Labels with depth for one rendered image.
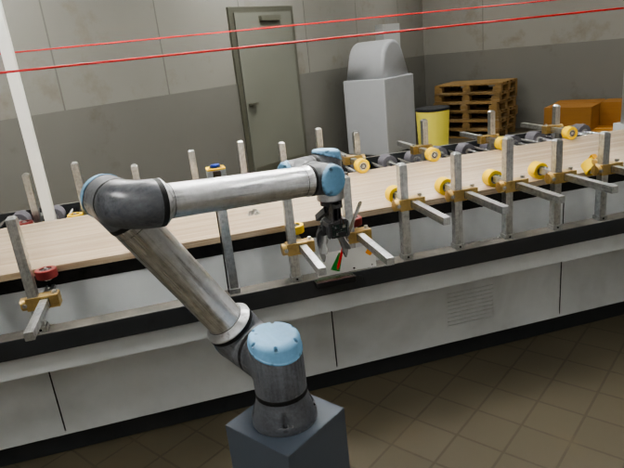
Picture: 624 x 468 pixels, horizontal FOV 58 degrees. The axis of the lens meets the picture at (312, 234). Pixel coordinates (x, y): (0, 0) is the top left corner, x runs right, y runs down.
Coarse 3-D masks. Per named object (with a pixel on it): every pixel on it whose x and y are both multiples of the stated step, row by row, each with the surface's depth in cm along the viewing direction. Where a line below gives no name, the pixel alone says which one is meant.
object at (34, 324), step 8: (48, 288) 218; (56, 288) 223; (40, 304) 204; (48, 304) 208; (40, 312) 197; (32, 320) 191; (40, 320) 193; (32, 328) 185; (24, 336) 182; (32, 336) 183
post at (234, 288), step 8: (216, 216) 219; (224, 216) 218; (224, 224) 219; (224, 232) 220; (224, 240) 221; (224, 248) 222; (232, 248) 223; (224, 256) 224; (232, 256) 224; (224, 264) 225; (232, 264) 225; (232, 272) 226; (232, 280) 227; (232, 288) 228
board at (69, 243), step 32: (448, 160) 335; (480, 160) 326; (544, 160) 309; (576, 160) 302; (352, 192) 285; (384, 192) 278; (416, 192) 272; (480, 192) 264; (32, 224) 290; (64, 224) 283; (96, 224) 277; (192, 224) 259; (256, 224) 249; (0, 256) 242; (32, 256) 237; (64, 256) 232; (96, 256) 228; (128, 256) 229
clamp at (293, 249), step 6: (300, 240) 231; (306, 240) 230; (312, 240) 230; (282, 246) 228; (288, 246) 228; (294, 246) 229; (312, 246) 231; (282, 252) 229; (288, 252) 228; (294, 252) 229
